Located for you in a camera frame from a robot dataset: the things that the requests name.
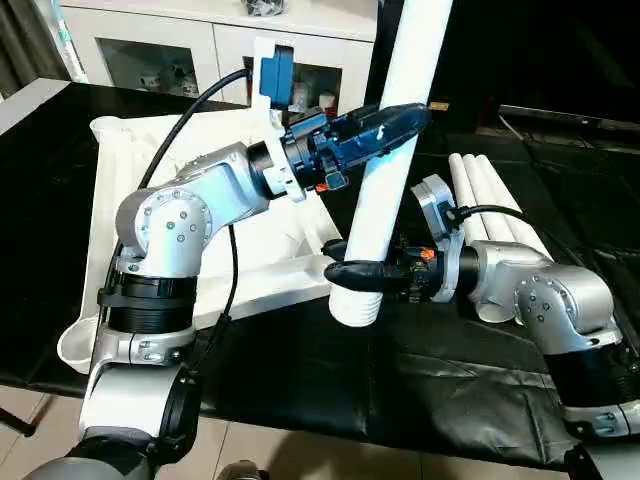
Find white plastic table leg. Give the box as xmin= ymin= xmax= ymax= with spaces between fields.
xmin=327 ymin=0 xmax=455 ymax=329
xmin=474 ymin=153 xmax=555 ymax=266
xmin=460 ymin=153 xmax=526 ymax=246
xmin=446 ymin=152 xmax=519 ymax=325

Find black box gold label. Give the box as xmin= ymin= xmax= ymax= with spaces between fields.
xmin=372 ymin=0 xmax=506 ymax=134

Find black mat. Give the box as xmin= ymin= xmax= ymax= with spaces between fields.
xmin=0 ymin=82 xmax=640 ymax=469

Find white cabinet glass doors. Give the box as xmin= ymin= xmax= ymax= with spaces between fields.
xmin=57 ymin=0 xmax=379 ymax=114

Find speckled ornament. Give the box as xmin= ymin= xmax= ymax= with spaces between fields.
xmin=242 ymin=0 xmax=291 ymax=16

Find grey curtain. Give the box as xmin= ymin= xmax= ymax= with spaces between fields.
xmin=0 ymin=0 xmax=69 ymax=99

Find black stand leg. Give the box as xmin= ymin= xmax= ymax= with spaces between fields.
xmin=0 ymin=403 xmax=42 ymax=440

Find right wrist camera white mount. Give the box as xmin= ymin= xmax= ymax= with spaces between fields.
xmin=410 ymin=173 xmax=467 ymax=305

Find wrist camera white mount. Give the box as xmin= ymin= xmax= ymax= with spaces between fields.
xmin=410 ymin=173 xmax=467 ymax=305
xmin=252 ymin=35 xmax=309 ymax=204

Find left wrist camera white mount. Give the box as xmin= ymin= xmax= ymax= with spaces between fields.
xmin=252 ymin=35 xmax=309 ymax=204

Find black left camera cable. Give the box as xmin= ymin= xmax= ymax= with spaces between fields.
xmin=97 ymin=68 xmax=251 ymax=381

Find silver metal rail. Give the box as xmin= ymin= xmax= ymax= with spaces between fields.
xmin=499 ymin=103 xmax=640 ymax=128

